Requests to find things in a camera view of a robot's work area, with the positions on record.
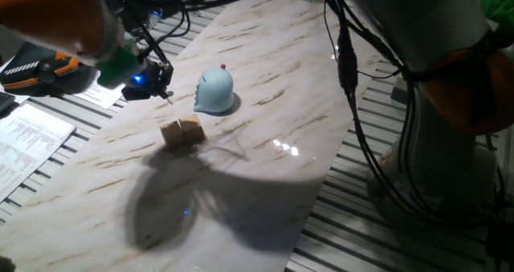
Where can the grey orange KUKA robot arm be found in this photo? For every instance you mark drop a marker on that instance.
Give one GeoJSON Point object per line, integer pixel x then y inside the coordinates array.
{"type": "Point", "coordinates": [421, 23]}

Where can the black orange teach pendant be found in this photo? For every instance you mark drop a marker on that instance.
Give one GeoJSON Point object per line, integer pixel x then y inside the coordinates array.
{"type": "Point", "coordinates": [36, 69]}

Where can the silver coin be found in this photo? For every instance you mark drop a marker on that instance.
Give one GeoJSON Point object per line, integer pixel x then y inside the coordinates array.
{"type": "Point", "coordinates": [170, 100]}

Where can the wooden coin holder block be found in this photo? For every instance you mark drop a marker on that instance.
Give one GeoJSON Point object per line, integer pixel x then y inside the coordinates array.
{"type": "Point", "coordinates": [192, 129]}

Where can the green cloth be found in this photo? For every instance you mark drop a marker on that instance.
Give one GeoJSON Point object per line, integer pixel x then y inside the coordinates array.
{"type": "Point", "coordinates": [498, 7]}

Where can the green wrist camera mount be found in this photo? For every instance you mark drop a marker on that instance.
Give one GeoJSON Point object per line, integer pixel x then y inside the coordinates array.
{"type": "Point", "coordinates": [116, 67]}

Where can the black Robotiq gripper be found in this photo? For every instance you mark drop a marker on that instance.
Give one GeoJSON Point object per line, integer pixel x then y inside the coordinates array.
{"type": "Point", "coordinates": [142, 83]}

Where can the light blue piggy bank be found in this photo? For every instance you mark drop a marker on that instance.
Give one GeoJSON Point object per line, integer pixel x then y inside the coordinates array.
{"type": "Point", "coordinates": [214, 91]}

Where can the black computer keyboard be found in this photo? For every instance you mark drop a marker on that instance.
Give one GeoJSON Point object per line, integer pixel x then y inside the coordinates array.
{"type": "Point", "coordinates": [5, 101]}

